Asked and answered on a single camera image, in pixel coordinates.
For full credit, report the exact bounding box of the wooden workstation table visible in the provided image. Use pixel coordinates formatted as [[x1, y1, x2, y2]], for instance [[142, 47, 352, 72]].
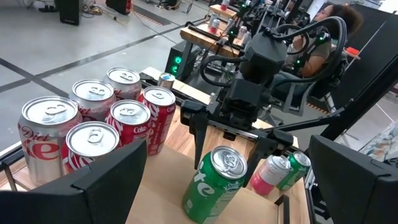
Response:
[[179, 3, 250, 59]]

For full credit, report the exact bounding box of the small red object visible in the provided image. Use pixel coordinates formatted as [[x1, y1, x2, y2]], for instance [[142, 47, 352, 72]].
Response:
[[345, 46, 362, 60]]

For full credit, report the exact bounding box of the black partition panel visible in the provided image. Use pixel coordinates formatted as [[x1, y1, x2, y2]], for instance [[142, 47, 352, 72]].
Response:
[[320, 2, 398, 141]]

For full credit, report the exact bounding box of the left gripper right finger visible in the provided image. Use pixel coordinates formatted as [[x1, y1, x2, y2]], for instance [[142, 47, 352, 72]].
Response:
[[308, 134, 398, 224]]

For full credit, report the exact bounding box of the green Sprite can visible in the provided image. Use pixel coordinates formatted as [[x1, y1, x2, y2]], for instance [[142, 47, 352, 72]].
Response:
[[276, 151, 312, 192], [181, 145, 248, 224]]

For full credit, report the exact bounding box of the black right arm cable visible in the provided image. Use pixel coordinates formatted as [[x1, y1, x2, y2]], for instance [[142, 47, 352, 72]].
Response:
[[200, 15, 348, 91]]

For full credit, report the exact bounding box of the tall can with blue tab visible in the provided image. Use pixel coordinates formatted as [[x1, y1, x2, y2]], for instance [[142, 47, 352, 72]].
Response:
[[156, 72, 177, 91]]

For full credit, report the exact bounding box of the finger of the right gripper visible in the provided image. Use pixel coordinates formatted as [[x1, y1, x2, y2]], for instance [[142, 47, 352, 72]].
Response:
[[243, 128, 295, 188], [180, 99, 210, 170]]

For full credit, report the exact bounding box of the patterned fabric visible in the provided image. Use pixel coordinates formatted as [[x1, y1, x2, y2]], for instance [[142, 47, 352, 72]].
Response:
[[360, 121, 398, 163]]

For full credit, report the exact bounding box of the silver Diet Coke can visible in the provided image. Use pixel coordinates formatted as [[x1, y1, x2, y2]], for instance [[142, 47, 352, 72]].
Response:
[[103, 66, 143, 101], [68, 78, 117, 123], [17, 95, 83, 188]]

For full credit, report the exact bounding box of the person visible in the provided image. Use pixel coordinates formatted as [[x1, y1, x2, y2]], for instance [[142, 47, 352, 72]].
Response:
[[281, 3, 364, 79]]

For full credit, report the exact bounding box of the white and red soda can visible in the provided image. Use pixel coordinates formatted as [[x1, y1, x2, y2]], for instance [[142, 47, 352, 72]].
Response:
[[249, 154, 292, 197]]

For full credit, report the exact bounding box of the black office chair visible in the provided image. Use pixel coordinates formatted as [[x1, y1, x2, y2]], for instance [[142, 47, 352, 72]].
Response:
[[269, 58, 349, 118]]

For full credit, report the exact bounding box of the black device with green light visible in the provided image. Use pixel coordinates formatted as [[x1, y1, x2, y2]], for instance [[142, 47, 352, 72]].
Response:
[[164, 41, 200, 82]]

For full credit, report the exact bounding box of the wooden shelf with black frame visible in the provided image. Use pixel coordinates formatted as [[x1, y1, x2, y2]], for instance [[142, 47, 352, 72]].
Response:
[[0, 102, 312, 224]]

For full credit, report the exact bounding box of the black aluminium table frame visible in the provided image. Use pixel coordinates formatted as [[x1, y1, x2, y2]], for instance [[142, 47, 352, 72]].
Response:
[[0, 71, 343, 224]]

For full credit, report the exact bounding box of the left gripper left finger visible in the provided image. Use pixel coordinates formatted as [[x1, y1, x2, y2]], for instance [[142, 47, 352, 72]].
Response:
[[0, 139, 148, 224]]

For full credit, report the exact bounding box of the black speaker box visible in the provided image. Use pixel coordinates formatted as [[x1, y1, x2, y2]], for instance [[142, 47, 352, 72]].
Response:
[[53, 0, 85, 27], [105, 0, 133, 16]]

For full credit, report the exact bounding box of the red Coca-Cola can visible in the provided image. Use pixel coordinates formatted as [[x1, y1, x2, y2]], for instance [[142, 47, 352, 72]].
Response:
[[104, 99, 152, 147], [136, 85, 177, 156], [60, 121, 123, 177]]

